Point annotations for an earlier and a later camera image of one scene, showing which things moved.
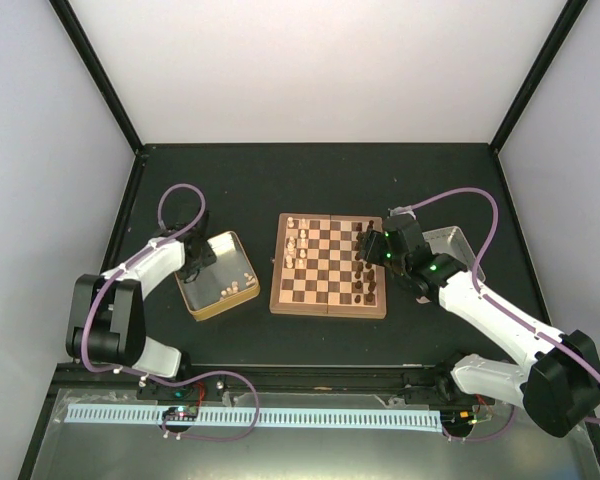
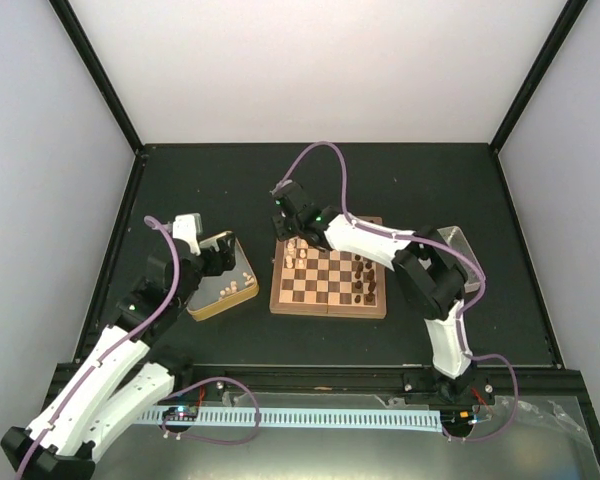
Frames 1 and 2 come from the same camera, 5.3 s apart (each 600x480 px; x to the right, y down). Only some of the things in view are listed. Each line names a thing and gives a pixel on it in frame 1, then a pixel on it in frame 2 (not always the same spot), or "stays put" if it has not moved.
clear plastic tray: [451, 241] stays put
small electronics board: [181, 412] stays put
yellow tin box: [227, 281] stays put
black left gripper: [209, 258] → [226, 253]
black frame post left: [100, 74] stays put
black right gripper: [369, 249] → [282, 232]
